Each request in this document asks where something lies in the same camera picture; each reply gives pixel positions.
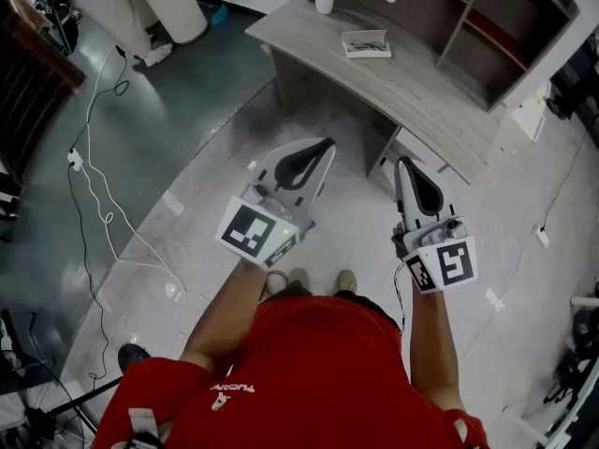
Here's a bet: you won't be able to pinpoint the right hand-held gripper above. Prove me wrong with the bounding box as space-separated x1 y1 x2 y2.
390 155 478 295

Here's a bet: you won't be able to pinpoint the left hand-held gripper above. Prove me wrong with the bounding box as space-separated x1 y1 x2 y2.
214 137 338 271

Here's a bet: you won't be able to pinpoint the thin black wire-frame eyeglasses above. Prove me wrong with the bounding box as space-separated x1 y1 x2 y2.
348 38 389 54

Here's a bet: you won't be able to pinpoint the white tray with eyeglasses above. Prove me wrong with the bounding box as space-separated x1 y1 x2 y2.
340 29 393 60

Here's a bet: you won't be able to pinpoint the person's left forearm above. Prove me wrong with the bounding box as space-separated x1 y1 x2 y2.
180 257 270 378

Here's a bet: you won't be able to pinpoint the person's right forearm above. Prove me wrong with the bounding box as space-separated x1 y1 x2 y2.
409 287 464 413

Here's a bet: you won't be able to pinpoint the white drawer cabinet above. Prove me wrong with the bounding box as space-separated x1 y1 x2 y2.
378 126 453 191

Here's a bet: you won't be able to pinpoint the grey wooden desk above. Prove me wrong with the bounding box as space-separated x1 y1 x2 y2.
244 0 509 186

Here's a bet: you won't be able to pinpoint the person's left shoe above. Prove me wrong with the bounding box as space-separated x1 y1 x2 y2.
287 268 311 294

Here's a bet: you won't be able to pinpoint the person's shoe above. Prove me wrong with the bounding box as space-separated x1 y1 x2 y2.
334 268 359 295
287 268 311 294
142 42 174 68

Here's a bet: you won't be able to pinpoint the person's right shoe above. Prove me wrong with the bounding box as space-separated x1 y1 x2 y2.
334 268 359 295

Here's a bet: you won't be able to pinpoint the person's black trousers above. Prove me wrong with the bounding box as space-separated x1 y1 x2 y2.
264 282 402 331

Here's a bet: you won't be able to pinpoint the dark wooden shelf unit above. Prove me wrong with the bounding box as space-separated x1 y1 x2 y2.
303 0 581 111

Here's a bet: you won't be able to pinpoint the white cylindrical bin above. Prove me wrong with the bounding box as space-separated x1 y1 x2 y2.
133 0 210 45

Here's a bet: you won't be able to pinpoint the person's red shirt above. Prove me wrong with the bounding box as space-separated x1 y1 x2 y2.
91 295 490 449

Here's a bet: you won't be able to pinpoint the black standing fan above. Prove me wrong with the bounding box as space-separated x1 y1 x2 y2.
0 342 152 449

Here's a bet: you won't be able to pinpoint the brown wooden cabinet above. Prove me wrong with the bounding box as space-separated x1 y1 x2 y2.
0 0 88 191

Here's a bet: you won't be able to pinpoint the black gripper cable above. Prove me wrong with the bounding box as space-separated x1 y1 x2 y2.
393 262 407 334

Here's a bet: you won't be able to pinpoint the white floor cable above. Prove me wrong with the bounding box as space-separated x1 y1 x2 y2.
77 47 212 339

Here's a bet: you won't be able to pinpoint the black floor cable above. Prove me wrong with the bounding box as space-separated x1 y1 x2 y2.
65 47 130 383

